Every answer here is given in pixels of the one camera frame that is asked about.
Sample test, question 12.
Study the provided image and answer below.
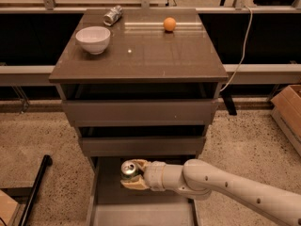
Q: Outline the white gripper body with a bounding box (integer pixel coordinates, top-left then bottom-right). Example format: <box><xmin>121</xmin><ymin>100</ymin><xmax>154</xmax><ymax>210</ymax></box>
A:
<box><xmin>143</xmin><ymin>161</ymin><xmax>166</xmax><ymax>191</ymax></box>

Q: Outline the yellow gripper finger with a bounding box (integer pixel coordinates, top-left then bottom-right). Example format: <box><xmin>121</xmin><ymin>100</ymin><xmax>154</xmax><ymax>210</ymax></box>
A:
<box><xmin>120</xmin><ymin>175</ymin><xmax>149</xmax><ymax>190</ymax></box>
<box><xmin>130</xmin><ymin>159</ymin><xmax>151</xmax><ymax>172</ymax></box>

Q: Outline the green soda can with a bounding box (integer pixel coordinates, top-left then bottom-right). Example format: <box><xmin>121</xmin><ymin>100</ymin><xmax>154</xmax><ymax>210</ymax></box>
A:
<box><xmin>120</xmin><ymin>160</ymin><xmax>139</xmax><ymax>180</ymax></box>

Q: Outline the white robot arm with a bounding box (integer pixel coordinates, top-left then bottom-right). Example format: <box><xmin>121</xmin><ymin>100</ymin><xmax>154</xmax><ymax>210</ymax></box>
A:
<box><xmin>120</xmin><ymin>159</ymin><xmax>301</xmax><ymax>226</ymax></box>

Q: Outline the middle drawer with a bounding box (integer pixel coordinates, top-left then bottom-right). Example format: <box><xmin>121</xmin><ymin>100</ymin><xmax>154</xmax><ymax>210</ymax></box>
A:
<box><xmin>79</xmin><ymin>137</ymin><xmax>205</xmax><ymax>156</ymax></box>

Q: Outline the open bottom drawer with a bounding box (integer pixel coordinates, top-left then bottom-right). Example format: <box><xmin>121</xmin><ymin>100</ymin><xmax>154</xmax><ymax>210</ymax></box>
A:
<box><xmin>86</xmin><ymin>157</ymin><xmax>201</xmax><ymax>226</ymax></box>

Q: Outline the top drawer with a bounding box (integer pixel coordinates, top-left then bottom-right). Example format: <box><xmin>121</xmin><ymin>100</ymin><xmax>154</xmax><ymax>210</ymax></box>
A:
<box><xmin>62</xmin><ymin>100</ymin><xmax>217</xmax><ymax>127</ymax></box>

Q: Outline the brown drawer cabinet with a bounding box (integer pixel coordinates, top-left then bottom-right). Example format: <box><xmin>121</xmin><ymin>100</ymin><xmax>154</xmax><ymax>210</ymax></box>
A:
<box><xmin>48</xmin><ymin>8</ymin><xmax>229</xmax><ymax>226</ymax></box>

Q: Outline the silver can lying down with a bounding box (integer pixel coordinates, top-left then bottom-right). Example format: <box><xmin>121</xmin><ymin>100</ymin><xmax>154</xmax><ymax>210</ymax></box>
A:
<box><xmin>103</xmin><ymin>6</ymin><xmax>122</xmax><ymax>26</ymax></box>

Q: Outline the black pole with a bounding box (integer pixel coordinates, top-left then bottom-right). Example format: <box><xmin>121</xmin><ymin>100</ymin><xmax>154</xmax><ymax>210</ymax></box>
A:
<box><xmin>18</xmin><ymin>154</ymin><xmax>53</xmax><ymax>226</ymax></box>

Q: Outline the cardboard box bottom left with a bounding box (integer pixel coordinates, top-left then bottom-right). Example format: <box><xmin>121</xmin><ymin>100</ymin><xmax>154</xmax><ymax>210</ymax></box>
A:
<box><xmin>0</xmin><ymin>190</ymin><xmax>19</xmax><ymax>226</ymax></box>

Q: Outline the cardboard box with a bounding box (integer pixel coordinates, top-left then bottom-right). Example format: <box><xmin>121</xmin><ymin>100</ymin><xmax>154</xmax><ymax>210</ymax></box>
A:
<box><xmin>271</xmin><ymin>85</ymin><xmax>301</xmax><ymax>155</ymax></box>
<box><xmin>0</xmin><ymin>190</ymin><xmax>19</xmax><ymax>226</ymax></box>

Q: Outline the white ceramic bowl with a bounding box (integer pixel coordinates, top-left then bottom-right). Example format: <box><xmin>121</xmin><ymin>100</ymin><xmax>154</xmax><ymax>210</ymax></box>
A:
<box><xmin>75</xmin><ymin>26</ymin><xmax>111</xmax><ymax>55</ymax></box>

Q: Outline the orange ball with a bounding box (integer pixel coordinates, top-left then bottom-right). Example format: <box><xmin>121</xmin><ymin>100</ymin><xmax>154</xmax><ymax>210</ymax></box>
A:
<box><xmin>163</xmin><ymin>17</ymin><xmax>176</xmax><ymax>32</ymax></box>

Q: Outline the cardboard box right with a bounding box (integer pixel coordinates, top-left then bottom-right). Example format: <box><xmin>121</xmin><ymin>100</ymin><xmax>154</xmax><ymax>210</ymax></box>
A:
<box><xmin>271</xmin><ymin>85</ymin><xmax>301</xmax><ymax>155</ymax></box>

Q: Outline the white cable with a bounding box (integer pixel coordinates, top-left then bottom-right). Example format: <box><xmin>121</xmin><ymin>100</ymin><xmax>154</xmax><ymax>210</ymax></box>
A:
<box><xmin>219</xmin><ymin>6</ymin><xmax>254</xmax><ymax>93</ymax></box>

